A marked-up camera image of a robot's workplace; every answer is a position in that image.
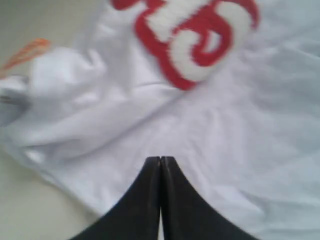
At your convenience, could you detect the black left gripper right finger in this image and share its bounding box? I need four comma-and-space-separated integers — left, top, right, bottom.
160, 156, 255, 240

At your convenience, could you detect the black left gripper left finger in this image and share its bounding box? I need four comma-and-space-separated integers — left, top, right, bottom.
72, 157, 161, 240

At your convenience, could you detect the white t-shirt red lettering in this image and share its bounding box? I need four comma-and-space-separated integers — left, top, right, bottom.
0, 0, 320, 240

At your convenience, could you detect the orange garment neck tag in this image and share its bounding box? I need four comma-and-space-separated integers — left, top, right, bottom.
0, 38, 51, 78

